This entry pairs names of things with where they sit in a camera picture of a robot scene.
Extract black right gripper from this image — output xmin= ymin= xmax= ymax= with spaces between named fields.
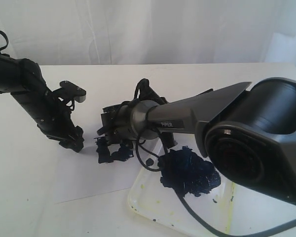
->
xmin=97 ymin=100 xmax=177 ymax=149

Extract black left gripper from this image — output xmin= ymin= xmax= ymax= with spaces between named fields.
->
xmin=10 ymin=83 xmax=84 ymax=153

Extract white paper with drawn square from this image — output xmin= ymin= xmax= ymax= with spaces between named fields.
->
xmin=53 ymin=95 xmax=142 ymax=203

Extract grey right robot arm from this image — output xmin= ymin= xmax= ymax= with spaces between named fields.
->
xmin=97 ymin=77 xmax=296 ymax=206

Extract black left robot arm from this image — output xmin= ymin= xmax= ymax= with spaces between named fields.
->
xmin=0 ymin=55 xmax=87 ymax=153

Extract clear plastic paint tray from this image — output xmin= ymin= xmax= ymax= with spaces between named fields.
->
xmin=126 ymin=142 xmax=296 ymax=237

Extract white curtain backdrop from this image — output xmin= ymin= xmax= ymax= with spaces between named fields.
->
xmin=0 ymin=0 xmax=296 ymax=66

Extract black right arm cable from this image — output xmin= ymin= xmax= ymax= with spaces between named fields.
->
xmin=134 ymin=78 xmax=296 ymax=237

